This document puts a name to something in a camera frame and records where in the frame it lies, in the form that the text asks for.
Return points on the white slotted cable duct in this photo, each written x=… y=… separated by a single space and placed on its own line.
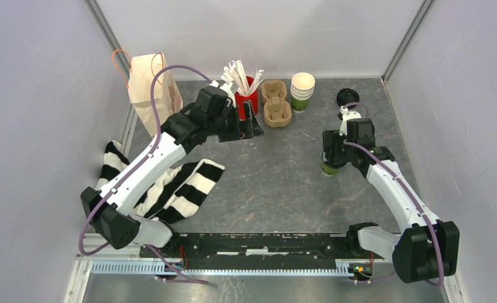
x=159 y=268

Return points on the green paper coffee cup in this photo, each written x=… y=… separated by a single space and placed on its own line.
x=331 y=169

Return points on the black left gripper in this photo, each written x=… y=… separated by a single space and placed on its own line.
x=236 y=135

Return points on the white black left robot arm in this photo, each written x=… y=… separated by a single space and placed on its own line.
x=109 y=209

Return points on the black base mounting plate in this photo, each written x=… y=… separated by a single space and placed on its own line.
x=265 y=251

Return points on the stack of black lids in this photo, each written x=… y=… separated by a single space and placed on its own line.
x=347 y=97

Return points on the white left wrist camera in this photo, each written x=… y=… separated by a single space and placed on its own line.
x=229 y=87

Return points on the beige paper gift bag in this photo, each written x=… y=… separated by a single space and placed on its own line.
x=168 y=100

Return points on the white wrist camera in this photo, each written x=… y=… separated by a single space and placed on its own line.
x=347 y=115
x=229 y=87

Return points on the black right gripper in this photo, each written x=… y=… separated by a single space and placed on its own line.
x=332 y=138

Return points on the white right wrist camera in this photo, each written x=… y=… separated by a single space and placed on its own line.
x=347 y=115

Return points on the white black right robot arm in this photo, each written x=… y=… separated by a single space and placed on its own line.
x=426 y=249

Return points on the black white striped cloth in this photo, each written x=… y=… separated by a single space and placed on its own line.
x=179 y=193

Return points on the white wrapped straws bundle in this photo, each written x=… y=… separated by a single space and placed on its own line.
x=235 y=72

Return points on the red straw holder cup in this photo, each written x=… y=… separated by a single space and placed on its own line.
x=240 y=99

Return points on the brown pulp cup carrier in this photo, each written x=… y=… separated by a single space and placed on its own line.
x=277 y=111

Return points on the stack of paper cups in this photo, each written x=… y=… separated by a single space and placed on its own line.
x=302 y=87

